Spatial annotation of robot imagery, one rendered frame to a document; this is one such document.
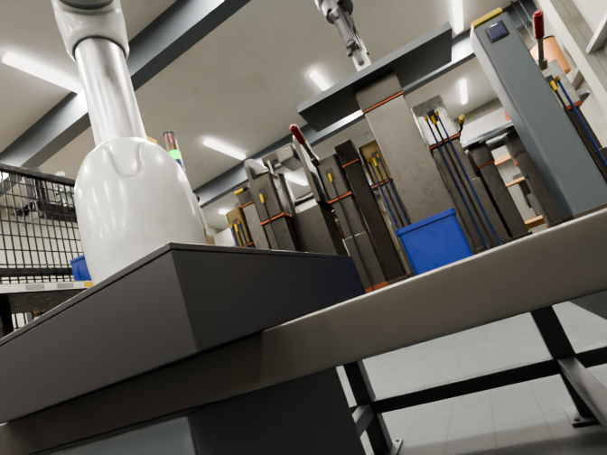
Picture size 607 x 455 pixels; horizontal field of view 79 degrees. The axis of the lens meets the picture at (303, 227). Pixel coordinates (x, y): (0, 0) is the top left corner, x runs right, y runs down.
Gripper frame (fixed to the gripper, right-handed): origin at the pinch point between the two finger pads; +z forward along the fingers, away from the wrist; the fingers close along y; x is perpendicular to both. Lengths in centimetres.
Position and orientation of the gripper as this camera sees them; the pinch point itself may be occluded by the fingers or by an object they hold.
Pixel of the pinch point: (364, 67)
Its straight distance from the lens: 96.6
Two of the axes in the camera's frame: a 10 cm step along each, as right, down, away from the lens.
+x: -7.9, 4.0, 4.7
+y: 5.2, 0.2, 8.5
